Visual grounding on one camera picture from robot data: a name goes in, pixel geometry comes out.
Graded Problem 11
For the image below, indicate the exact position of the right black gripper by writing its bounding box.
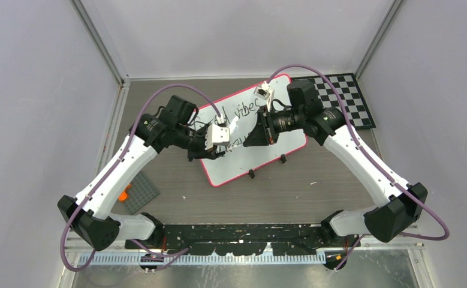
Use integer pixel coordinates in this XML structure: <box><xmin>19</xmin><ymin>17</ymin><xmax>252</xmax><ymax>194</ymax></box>
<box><xmin>244</xmin><ymin>104</ymin><xmax>305</xmax><ymax>146</ymax></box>

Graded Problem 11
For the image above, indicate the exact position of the pink framed whiteboard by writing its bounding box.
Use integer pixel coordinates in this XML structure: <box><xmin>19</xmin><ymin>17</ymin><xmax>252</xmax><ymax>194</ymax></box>
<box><xmin>201</xmin><ymin>84</ymin><xmax>308</xmax><ymax>187</ymax></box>

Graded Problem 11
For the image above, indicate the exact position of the black whiteboard marker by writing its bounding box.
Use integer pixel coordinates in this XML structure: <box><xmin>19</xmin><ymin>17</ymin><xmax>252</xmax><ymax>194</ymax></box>
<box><xmin>216</xmin><ymin>144</ymin><xmax>243</xmax><ymax>153</ymax></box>

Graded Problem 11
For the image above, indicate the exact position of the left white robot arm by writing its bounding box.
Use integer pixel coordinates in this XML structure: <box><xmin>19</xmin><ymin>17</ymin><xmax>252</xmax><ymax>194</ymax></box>
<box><xmin>58</xmin><ymin>95</ymin><xmax>230</xmax><ymax>251</ymax></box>

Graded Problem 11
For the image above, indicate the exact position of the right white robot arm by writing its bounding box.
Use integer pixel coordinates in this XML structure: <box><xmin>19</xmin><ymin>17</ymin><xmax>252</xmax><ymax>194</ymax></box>
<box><xmin>243</xmin><ymin>80</ymin><xmax>427</xmax><ymax>247</ymax></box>

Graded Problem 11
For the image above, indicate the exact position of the grey studded baseplate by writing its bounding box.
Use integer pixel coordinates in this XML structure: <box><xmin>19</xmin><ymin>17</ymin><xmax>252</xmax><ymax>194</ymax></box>
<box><xmin>120</xmin><ymin>172</ymin><xmax>160</xmax><ymax>215</ymax></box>

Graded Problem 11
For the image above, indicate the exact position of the orange curved pipe piece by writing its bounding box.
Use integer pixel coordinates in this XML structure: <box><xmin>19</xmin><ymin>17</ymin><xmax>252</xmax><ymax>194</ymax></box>
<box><xmin>118</xmin><ymin>184</ymin><xmax>132</xmax><ymax>202</ymax></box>

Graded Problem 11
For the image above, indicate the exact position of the black white checkerboard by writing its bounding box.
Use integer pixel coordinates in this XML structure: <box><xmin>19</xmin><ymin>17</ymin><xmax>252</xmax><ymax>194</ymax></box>
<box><xmin>291</xmin><ymin>73</ymin><xmax>376</xmax><ymax>130</ymax></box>

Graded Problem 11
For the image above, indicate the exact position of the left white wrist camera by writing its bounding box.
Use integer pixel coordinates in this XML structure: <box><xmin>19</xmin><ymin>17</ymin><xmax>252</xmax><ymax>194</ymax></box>
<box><xmin>205</xmin><ymin>115</ymin><xmax>231</xmax><ymax>150</ymax></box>

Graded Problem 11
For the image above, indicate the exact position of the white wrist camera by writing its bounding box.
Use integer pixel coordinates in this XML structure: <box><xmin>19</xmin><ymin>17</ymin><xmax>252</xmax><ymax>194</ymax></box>
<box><xmin>254</xmin><ymin>81</ymin><xmax>275</xmax><ymax>111</ymax></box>
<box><xmin>205</xmin><ymin>115</ymin><xmax>231</xmax><ymax>150</ymax></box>

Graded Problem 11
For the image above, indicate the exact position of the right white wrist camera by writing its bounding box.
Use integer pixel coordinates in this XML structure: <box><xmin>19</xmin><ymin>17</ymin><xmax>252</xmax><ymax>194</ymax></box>
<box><xmin>254</xmin><ymin>81</ymin><xmax>275</xmax><ymax>111</ymax></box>

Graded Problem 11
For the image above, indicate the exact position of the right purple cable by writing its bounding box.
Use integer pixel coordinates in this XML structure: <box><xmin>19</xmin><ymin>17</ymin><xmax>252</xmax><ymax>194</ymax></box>
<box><xmin>267</xmin><ymin>64</ymin><xmax>451</xmax><ymax>272</ymax></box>

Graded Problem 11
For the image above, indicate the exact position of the purple cable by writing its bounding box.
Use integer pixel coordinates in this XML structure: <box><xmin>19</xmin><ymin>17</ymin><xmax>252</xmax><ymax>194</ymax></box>
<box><xmin>60</xmin><ymin>83</ymin><xmax>224</xmax><ymax>273</ymax></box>
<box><xmin>267</xmin><ymin>64</ymin><xmax>451</xmax><ymax>272</ymax></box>

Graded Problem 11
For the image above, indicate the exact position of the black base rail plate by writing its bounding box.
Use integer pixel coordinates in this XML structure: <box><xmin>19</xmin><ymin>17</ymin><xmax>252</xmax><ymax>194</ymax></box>
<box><xmin>122</xmin><ymin>223</ymin><xmax>360</xmax><ymax>257</ymax></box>

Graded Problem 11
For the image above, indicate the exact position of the white slotted cable duct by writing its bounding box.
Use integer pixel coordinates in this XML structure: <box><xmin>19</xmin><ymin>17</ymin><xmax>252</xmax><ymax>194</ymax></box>
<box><xmin>91</xmin><ymin>251</ymin><xmax>326</xmax><ymax>266</ymax></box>

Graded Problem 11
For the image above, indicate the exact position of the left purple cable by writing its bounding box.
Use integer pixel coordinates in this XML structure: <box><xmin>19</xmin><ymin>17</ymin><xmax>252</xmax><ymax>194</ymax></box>
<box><xmin>60</xmin><ymin>83</ymin><xmax>224</xmax><ymax>273</ymax></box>

